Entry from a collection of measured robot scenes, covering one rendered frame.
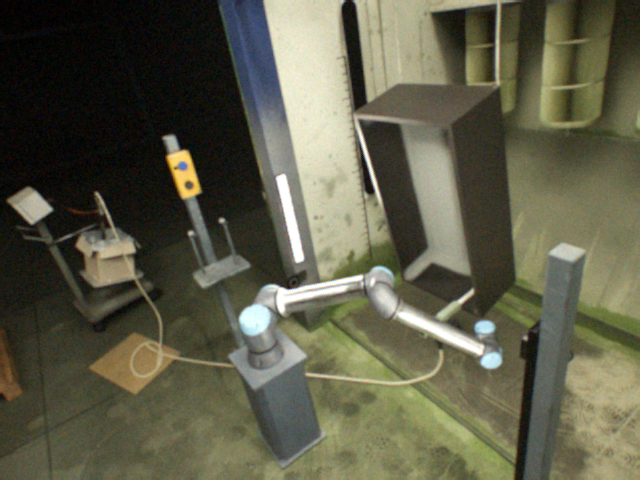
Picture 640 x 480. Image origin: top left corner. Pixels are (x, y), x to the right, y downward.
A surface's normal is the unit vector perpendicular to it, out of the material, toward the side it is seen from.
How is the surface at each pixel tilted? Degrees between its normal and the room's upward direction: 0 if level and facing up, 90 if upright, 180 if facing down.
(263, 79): 90
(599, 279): 57
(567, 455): 0
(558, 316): 90
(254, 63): 90
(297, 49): 90
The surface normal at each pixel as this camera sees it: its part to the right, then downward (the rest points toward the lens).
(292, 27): 0.57, 0.31
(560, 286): -0.81, 0.40
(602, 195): -0.77, -0.14
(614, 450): -0.17, -0.86
